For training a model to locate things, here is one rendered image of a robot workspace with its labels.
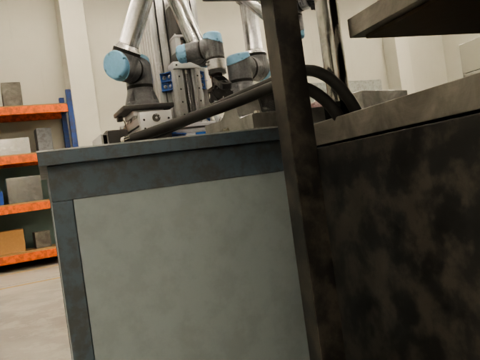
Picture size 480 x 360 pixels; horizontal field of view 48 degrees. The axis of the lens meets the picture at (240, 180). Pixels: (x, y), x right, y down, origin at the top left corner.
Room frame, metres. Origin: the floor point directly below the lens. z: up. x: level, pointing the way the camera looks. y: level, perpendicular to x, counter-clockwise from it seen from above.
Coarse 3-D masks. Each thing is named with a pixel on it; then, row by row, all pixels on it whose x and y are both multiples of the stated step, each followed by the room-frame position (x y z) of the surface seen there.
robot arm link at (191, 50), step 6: (192, 42) 2.14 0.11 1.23; (198, 42) 2.12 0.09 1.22; (180, 48) 2.14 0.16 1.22; (186, 48) 2.13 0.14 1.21; (192, 48) 2.12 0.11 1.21; (198, 48) 2.11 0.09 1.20; (180, 54) 2.14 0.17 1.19; (186, 54) 2.13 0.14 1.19; (192, 54) 2.13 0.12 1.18; (198, 54) 2.12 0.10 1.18; (180, 60) 2.15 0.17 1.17; (186, 60) 2.15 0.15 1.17; (192, 60) 2.15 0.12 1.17; (198, 60) 2.18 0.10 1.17
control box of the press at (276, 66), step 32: (224, 0) 1.21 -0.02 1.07; (256, 0) 1.24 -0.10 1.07; (288, 0) 1.16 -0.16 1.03; (288, 32) 1.15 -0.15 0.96; (288, 64) 1.15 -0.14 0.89; (288, 96) 1.14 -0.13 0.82; (288, 128) 1.15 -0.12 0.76; (288, 160) 1.17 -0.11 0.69; (288, 192) 1.19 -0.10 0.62; (320, 192) 1.16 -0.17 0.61; (320, 224) 1.16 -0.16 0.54; (320, 256) 1.15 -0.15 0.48; (320, 288) 1.15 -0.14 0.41; (320, 320) 1.15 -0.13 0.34; (320, 352) 1.14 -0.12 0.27
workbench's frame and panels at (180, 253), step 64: (64, 192) 1.33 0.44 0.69; (128, 192) 1.39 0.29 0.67; (192, 192) 1.45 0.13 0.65; (256, 192) 1.51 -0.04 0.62; (64, 256) 1.33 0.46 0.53; (128, 256) 1.38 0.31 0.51; (192, 256) 1.44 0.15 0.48; (256, 256) 1.50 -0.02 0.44; (128, 320) 1.37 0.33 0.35; (192, 320) 1.43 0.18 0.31; (256, 320) 1.49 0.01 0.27
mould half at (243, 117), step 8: (248, 104) 1.76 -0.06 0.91; (256, 104) 1.77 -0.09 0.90; (224, 112) 1.86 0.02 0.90; (232, 112) 1.79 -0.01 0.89; (240, 112) 1.75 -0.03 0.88; (248, 112) 1.76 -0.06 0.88; (264, 112) 1.65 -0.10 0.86; (272, 112) 1.66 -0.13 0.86; (312, 112) 1.70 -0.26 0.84; (320, 112) 1.71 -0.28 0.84; (224, 120) 1.87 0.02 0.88; (232, 120) 1.80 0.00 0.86; (240, 120) 1.73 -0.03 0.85; (248, 120) 1.67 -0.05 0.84; (256, 120) 1.64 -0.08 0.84; (264, 120) 1.65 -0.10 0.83; (272, 120) 1.65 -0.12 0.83; (320, 120) 1.71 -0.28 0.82; (208, 128) 2.06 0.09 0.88; (216, 128) 1.97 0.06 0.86; (224, 128) 1.88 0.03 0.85; (232, 128) 1.81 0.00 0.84; (240, 128) 1.74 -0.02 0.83; (248, 128) 1.68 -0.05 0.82
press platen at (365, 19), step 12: (384, 0) 1.25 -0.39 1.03; (396, 0) 1.21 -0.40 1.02; (408, 0) 1.17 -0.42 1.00; (420, 0) 1.14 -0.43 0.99; (360, 12) 1.34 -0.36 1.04; (372, 12) 1.29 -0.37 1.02; (384, 12) 1.25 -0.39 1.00; (396, 12) 1.21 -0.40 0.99; (348, 24) 1.40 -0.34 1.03; (360, 24) 1.35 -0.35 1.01; (372, 24) 1.30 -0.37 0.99; (360, 36) 1.40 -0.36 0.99
